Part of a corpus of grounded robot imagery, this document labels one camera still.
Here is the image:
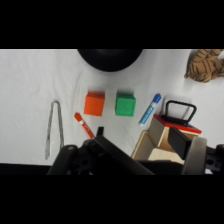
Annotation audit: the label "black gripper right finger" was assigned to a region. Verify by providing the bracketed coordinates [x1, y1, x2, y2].
[167, 127, 208, 176]

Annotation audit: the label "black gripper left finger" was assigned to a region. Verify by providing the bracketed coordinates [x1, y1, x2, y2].
[94, 126, 155, 176]

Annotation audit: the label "red cube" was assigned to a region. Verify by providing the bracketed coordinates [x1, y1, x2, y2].
[83, 91, 106, 118]

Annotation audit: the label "green cube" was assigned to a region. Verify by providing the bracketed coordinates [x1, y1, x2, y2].
[114, 91, 137, 118]

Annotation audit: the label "wooden box with red edge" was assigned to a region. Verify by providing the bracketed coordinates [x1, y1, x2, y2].
[131, 114, 203, 166]

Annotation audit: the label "red and white marker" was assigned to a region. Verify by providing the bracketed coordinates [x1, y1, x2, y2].
[73, 111, 96, 140]

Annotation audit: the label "blue and white marker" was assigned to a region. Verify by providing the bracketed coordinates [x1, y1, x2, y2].
[138, 93, 163, 127]

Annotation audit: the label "metal tongs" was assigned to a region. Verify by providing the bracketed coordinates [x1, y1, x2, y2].
[44, 100, 66, 161]

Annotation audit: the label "black bowl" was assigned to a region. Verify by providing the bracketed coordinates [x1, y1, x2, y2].
[76, 49, 145, 73]

